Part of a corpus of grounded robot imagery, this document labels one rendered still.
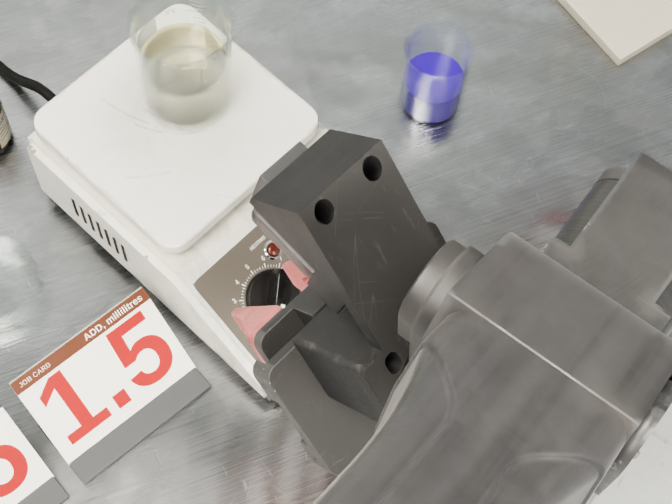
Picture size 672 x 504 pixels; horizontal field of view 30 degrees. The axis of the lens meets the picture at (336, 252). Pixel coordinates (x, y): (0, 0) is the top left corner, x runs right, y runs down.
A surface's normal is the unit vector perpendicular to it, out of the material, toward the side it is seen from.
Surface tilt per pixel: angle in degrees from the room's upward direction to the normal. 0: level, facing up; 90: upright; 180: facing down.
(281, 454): 0
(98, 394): 40
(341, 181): 48
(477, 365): 29
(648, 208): 7
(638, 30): 0
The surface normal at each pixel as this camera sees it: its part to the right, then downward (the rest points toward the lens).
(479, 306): 0.32, -0.71
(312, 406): 0.56, 0.19
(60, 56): 0.04, -0.43
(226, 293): 0.40, -0.05
